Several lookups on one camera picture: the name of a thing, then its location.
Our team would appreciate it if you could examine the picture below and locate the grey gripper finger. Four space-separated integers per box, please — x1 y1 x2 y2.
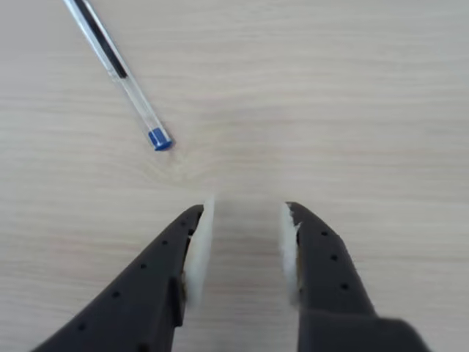
27 193 217 352
279 200 432 352

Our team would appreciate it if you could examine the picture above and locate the blue capped ballpoint pen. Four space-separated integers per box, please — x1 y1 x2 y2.
61 0 174 152

